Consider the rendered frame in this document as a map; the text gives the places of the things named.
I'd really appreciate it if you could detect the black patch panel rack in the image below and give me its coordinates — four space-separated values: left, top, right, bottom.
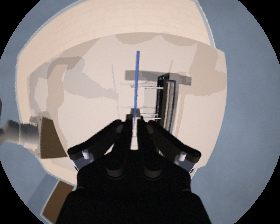
125 70 192 133

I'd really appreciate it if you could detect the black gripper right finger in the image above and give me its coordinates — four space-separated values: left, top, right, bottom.
136 108 201 178

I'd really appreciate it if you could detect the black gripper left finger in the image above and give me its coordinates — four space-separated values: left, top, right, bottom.
67 108 134 177

